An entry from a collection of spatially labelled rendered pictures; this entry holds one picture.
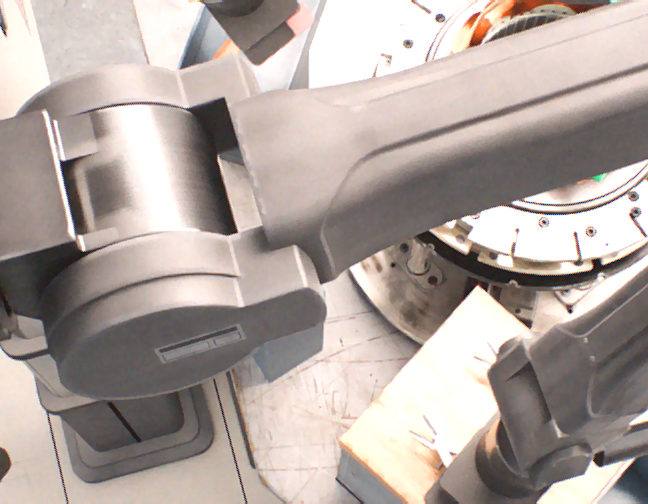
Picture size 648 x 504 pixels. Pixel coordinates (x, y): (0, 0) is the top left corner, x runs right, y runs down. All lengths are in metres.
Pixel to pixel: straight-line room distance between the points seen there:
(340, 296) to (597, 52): 1.04
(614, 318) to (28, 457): 1.38
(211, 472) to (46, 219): 1.55
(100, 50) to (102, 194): 2.03
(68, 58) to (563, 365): 1.80
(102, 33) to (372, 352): 1.18
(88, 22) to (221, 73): 2.02
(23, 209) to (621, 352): 0.41
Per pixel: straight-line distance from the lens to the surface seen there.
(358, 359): 1.49
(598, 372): 0.79
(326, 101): 0.49
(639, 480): 1.30
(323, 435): 1.48
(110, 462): 1.98
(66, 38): 2.52
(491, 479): 0.98
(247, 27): 1.18
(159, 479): 2.00
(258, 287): 0.46
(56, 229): 0.46
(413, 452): 1.19
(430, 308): 1.49
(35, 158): 0.47
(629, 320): 0.76
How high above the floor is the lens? 2.24
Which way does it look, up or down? 73 degrees down
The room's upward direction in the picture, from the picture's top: 3 degrees clockwise
